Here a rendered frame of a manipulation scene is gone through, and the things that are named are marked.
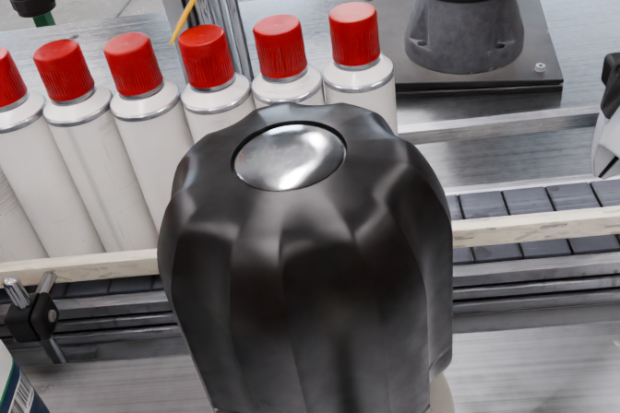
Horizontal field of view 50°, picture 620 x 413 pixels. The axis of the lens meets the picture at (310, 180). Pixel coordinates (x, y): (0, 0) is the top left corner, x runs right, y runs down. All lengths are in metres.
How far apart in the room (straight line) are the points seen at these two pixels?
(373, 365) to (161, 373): 0.36
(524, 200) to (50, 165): 0.39
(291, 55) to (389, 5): 0.57
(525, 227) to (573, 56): 0.43
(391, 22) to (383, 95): 0.50
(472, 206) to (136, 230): 0.29
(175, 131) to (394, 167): 0.34
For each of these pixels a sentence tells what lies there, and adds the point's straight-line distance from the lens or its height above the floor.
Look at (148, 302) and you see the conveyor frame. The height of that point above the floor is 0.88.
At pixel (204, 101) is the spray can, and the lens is 0.47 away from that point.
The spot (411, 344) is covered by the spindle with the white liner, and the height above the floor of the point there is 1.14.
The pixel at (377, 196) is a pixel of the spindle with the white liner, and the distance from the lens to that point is 0.15.
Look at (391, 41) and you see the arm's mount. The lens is 0.92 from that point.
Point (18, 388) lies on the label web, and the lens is 0.44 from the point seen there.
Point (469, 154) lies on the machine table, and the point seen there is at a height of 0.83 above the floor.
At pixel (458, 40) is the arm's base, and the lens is 0.82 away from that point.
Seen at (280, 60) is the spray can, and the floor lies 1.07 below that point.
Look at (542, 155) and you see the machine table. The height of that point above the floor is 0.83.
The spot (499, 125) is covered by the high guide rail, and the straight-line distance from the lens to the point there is 0.56.
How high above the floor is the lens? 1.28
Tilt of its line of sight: 38 degrees down
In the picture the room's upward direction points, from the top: 10 degrees counter-clockwise
